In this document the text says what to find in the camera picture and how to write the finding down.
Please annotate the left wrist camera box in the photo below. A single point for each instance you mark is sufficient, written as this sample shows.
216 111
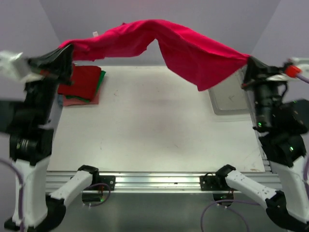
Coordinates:
14 66

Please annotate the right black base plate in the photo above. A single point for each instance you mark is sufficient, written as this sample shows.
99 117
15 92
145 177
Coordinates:
213 183

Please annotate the light blue folded shirt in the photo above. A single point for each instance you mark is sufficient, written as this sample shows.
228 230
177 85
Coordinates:
60 100

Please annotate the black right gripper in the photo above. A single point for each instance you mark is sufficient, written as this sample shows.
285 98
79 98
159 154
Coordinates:
257 71

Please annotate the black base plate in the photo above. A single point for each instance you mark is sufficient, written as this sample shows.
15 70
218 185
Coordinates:
109 180
213 183

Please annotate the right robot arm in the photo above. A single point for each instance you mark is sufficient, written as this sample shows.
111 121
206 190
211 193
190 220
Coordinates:
281 126

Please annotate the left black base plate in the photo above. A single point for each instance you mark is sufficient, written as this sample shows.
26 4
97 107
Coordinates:
109 180

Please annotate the dark red folded shirt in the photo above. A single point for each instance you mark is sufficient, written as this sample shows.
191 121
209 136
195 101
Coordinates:
84 82

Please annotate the clear plastic bin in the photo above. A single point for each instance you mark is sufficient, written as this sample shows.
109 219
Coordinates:
227 97

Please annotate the crimson pink t shirt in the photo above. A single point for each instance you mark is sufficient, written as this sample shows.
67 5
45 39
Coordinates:
196 58

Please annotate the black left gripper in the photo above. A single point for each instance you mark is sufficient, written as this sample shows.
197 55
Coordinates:
57 63

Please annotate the aluminium mounting rail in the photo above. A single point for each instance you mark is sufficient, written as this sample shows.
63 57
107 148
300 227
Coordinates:
141 182

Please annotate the salmon pink folded shirt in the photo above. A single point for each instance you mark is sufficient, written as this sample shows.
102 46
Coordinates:
74 100

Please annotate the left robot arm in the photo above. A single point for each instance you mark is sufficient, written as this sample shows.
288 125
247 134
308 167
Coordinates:
30 144

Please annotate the green folded shirt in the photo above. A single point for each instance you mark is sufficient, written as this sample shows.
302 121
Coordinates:
101 78

